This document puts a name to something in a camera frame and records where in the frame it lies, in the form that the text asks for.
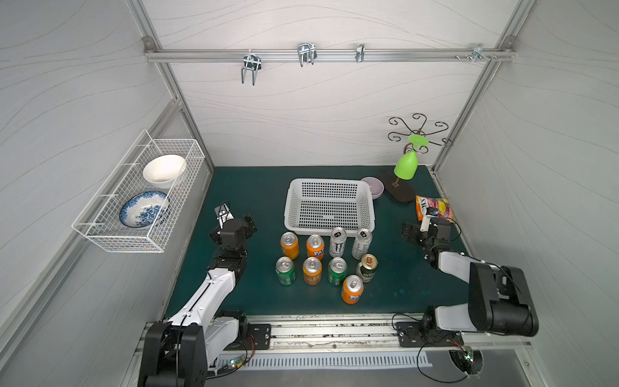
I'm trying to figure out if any green Sprite can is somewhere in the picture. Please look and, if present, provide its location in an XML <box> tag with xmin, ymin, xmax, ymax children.
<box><xmin>327</xmin><ymin>257</ymin><xmax>348</xmax><ymax>286</ymax></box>
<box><xmin>276</xmin><ymin>256</ymin><xmax>296</xmax><ymax>286</ymax></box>

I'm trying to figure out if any metal rail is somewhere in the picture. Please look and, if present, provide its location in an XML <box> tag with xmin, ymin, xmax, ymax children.
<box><xmin>145</xmin><ymin>48</ymin><xmax>517</xmax><ymax>65</ymax></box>

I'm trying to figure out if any purple bowl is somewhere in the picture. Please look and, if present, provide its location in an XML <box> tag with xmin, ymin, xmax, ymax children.
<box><xmin>361</xmin><ymin>177</ymin><xmax>385</xmax><ymax>200</ymax></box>

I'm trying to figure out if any white perforated plastic basket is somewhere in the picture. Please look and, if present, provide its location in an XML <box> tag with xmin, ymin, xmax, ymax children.
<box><xmin>284</xmin><ymin>178</ymin><xmax>376</xmax><ymax>237</ymax></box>

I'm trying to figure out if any metal hook right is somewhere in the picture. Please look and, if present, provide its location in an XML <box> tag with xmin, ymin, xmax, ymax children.
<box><xmin>454</xmin><ymin>45</ymin><xmax>498</xmax><ymax>64</ymax></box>

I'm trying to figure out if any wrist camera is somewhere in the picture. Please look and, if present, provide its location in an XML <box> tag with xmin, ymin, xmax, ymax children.
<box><xmin>420</xmin><ymin>207</ymin><xmax>441</xmax><ymax>232</ymax></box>
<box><xmin>214</xmin><ymin>203</ymin><xmax>234</xmax><ymax>228</ymax></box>

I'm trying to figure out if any orange soda can back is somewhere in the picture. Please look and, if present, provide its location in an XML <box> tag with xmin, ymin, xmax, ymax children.
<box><xmin>302</xmin><ymin>257</ymin><xmax>322</xmax><ymax>285</ymax></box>

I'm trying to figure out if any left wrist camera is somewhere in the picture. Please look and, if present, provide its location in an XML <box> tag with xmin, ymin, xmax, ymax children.
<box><xmin>214</xmin><ymin>203</ymin><xmax>234</xmax><ymax>228</ymax></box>

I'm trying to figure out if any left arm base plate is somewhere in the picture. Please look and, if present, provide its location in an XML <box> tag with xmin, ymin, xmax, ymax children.
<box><xmin>228</xmin><ymin>323</ymin><xmax>272</xmax><ymax>351</ymax></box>

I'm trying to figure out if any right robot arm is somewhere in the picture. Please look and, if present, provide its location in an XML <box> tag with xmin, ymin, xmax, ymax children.
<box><xmin>401</xmin><ymin>217</ymin><xmax>539</xmax><ymax>337</ymax></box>

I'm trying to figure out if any orange soda can yellow band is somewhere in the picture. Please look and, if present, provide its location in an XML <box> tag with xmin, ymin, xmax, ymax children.
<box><xmin>280</xmin><ymin>232</ymin><xmax>299</xmax><ymax>260</ymax></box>

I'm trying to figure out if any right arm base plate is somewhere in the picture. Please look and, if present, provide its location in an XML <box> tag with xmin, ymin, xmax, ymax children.
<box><xmin>393</xmin><ymin>320</ymin><xmax>464</xmax><ymax>348</ymax></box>

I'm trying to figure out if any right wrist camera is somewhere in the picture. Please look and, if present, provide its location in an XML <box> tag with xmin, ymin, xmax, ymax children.
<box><xmin>420</xmin><ymin>207</ymin><xmax>441</xmax><ymax>232</ymax></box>

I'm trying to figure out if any green lamp with dark base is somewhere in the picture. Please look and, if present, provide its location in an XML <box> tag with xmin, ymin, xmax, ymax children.
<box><xmin>378</xmin><ymin>135</ymin><xmax>429</xmax><ymax>204</ymax></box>

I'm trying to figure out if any small metal hook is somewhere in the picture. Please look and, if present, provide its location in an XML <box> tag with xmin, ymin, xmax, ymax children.
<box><xmin>356</xmin><ymin>44</ymin><xmax>365</xmax><ymax>63</ymax></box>

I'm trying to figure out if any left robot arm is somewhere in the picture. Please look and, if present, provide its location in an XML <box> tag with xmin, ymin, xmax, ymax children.
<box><xmin>137</xmin><ymin>215</ymin><xmax>256</xmax><ymax>386</ymax></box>

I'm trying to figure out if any orange Fanta can front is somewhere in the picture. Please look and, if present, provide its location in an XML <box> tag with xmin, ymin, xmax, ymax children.
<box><xmin>306</xmin><ymin>235</ymin><xmax>325</xmax><ymax>261</ymax></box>

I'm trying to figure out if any orange fanta can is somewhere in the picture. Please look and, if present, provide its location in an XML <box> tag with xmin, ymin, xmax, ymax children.
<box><xmin>306</xmin><ymin>235</ymin><xmax>325</xmax><ymax>261</ymax></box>
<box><xmin>341</xmin><ymin>275</ymin><xmax>364</xmax><ymax>305</ymax></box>

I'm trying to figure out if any orange Fanta can back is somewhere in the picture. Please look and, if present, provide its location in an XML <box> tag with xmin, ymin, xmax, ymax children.
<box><xmin>341</xmin><ymin>275</ymin><xmax>364</xmax><ymax>305</ymax></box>

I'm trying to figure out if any metal hook middle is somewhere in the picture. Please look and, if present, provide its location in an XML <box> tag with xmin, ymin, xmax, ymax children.
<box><xmin>297</xmin><ymin>43</ymin><xmax>318</xmax><ymax>67</ymax></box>

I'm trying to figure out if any black scroll wall hook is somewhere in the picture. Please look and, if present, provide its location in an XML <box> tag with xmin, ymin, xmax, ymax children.
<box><xmin>387</xmin><ymin>113</ymin><xmax>453</xmax><ymax>155</ymax></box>

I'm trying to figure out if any white bowl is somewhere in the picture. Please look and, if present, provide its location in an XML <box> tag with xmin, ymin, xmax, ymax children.
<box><xmin>142</xmin><ymin>155</ymin><xmax>186</xmax><ymax>190</ymax></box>

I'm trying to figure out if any blue patterned plate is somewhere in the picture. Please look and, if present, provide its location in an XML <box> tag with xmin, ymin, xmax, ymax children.
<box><xmin>119</xmin><ymin>190</ymin><xmax>169</xmax><ymax>229</ymax></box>

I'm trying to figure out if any white wire wall basket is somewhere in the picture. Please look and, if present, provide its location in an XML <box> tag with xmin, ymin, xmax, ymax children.
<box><xmin>72</xmin><ymin>131</ymin><xmax>205</xmax><ymax>253</ymax></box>

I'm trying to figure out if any Fox's candy bag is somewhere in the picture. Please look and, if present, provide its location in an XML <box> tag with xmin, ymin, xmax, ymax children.
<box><xmin>415</xmin><ymin>196</ymin><xmax>456</xmax><ymax>222</ymax></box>

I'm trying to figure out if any double metal hook left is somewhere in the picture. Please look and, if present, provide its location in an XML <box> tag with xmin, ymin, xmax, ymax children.
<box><xmin>241</xmin><ymin>53</ymin><xmax>262</xmax><ymax>85</ymax></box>

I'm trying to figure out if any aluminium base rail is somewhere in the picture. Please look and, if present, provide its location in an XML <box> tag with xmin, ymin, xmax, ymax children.
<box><xmin>134</xmin><ymin>313</ymin><xmax>532</xmax><ymax>356</ymax></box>

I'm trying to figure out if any green gold-top can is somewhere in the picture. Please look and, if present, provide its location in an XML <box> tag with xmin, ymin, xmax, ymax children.
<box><xmin>356</xmin><ymin>254</ymin><xmax>378</xmax><ymax>283</ymax></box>

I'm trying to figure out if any white Monster can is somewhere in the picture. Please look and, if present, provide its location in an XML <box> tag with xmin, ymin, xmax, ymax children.
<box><xmin>329</xmin><ymin>227</ymin><xmax>348</xmax><ymax>258</ymax></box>
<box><xmin>351</xmin><ymin>228</ymin><xmax>372</xmax><ymax>261</ymax></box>

